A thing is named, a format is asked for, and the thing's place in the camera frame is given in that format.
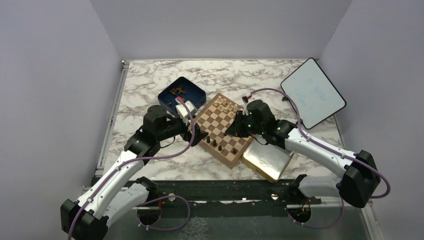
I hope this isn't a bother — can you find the small whiteboard black frame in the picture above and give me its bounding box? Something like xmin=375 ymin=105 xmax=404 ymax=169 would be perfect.
xmin=280 ymin=57 xmax=347 ymax=130

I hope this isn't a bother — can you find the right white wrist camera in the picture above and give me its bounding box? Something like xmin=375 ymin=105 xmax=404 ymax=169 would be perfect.
xmin=242 ymin=95 xmax=252 ymax=116

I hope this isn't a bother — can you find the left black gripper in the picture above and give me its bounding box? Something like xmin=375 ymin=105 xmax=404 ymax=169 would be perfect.
xmin=157 ymin=114 xmax=209 ymax=146

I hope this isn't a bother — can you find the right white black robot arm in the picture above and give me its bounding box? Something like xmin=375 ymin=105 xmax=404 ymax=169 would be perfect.
xmin=225 ymin=100 xmax=381 ymax=208

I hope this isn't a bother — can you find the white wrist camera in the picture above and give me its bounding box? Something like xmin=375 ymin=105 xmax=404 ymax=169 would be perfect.
xmin=242 ymin=95 xmax=252 ymax=116
xmin=175 ymin=97 xmax=198 ymax=120

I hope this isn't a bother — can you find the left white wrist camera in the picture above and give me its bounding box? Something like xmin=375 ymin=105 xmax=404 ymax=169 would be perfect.
xmin=175 ymin=97 xmax=198 ymax=120

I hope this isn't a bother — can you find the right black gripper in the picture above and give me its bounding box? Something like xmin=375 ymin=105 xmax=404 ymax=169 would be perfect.
xmin=225 ymin=110 xmax=265 ymax=138

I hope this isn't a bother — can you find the blue square tin tray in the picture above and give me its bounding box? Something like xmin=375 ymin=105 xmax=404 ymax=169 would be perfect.
xmin=157 ymin=76 xmax=207 ymax=116

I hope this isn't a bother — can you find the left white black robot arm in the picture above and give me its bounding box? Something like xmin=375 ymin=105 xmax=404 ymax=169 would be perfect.
xmin=60 ymin=101 xmax=208 ymax=240

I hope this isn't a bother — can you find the aluminium frame rail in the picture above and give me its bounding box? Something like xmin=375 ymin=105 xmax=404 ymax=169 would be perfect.
xmin=69 ymin=60 xmax=133 ymax=240

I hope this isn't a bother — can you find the wooden chess board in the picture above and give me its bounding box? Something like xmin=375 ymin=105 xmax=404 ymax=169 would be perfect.
xmin=195 ymin=93 xmax=254 ymax=169

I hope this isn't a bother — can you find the gold metal tin lid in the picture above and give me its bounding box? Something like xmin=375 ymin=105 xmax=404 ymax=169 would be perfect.
xmin=242 ymin=140 xmax=294 ymax=183

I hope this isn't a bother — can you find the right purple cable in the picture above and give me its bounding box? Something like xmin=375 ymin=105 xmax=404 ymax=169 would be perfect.
xmin=243 ymin=87 xmax=392 ymax=230

